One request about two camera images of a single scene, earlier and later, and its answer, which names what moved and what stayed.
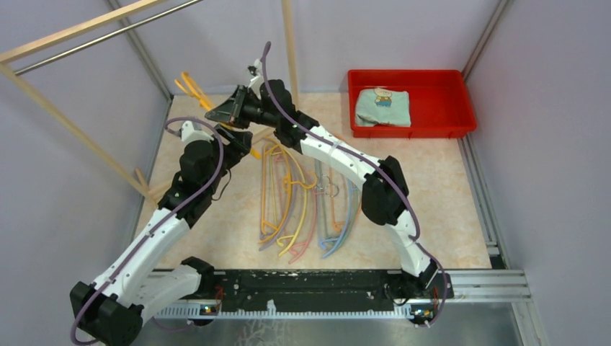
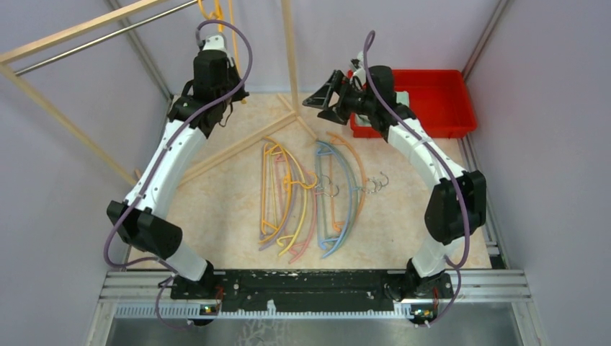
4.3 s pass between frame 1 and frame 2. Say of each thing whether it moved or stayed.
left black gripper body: moved
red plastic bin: stayed
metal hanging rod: stayed
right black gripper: moved
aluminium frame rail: stayed
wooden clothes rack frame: stayed
